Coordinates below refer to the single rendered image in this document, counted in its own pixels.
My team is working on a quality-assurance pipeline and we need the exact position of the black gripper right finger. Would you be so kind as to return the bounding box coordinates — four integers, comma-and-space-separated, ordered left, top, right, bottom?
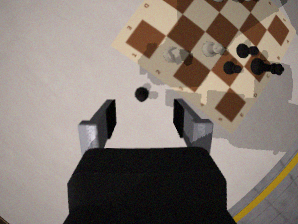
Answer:
173, 99, 214, 154

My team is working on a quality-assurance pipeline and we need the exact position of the brown and cream chessboard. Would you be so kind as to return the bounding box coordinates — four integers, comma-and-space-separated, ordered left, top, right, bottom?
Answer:
110, 0, 296, 134

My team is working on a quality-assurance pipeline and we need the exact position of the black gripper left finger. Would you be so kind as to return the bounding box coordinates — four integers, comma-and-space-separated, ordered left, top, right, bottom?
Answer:
78, 99, 117, 156

